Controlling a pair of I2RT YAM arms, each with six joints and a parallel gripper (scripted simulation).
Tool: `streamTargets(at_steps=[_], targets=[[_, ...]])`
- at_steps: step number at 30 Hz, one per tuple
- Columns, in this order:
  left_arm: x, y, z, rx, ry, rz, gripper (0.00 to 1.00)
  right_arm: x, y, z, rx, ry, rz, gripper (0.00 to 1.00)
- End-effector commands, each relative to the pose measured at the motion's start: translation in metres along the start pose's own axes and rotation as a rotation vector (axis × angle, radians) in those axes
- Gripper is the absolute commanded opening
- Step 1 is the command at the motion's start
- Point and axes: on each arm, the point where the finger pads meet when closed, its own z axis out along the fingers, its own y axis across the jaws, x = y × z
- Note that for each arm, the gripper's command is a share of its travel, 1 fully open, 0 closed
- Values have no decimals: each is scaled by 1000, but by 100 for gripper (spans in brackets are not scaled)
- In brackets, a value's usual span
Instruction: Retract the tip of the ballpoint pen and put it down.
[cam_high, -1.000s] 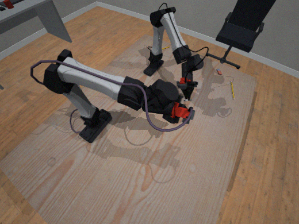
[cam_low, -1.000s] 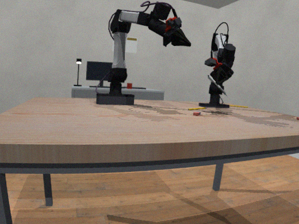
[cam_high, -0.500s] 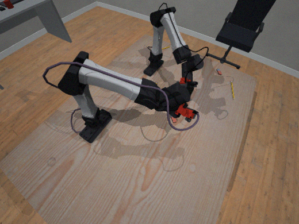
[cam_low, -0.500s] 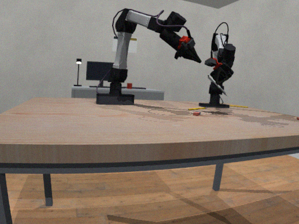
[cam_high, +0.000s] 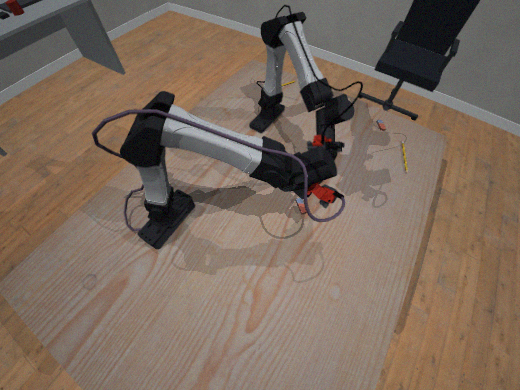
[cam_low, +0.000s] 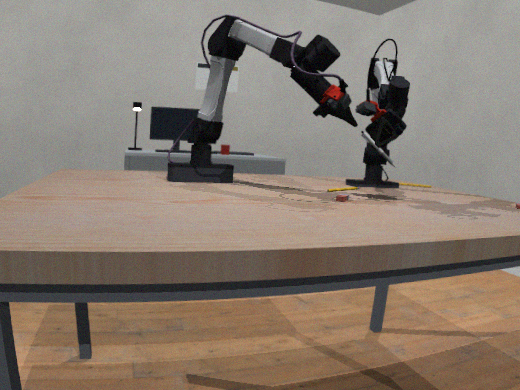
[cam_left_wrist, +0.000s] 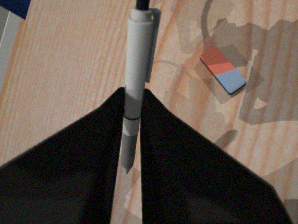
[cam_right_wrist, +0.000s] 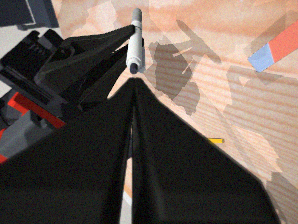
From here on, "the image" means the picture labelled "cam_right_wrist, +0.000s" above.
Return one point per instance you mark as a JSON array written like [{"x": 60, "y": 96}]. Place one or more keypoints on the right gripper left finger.
[{"x": 73, "y": 175}]

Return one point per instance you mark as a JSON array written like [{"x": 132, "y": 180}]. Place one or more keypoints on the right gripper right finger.
[{"x": 181, "y": 177}]

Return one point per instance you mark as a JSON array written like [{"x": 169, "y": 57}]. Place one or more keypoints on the grey ballpoint pen barrel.
[{"x": 136, "y": 53}]

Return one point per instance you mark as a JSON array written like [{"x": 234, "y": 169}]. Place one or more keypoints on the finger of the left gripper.
[
  {"x": 101, "y": 79},
  {"x": 77, "y": 55}
]

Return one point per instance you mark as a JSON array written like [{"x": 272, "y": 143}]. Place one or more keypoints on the red and blue eraser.
[{"x": 276, "y": 49}]

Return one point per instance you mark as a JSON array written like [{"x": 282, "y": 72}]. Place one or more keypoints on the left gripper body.
[{"x": 19, "y": 69}]

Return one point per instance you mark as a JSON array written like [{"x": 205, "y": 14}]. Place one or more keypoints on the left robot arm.
[{"x": 27, "y": 130}]

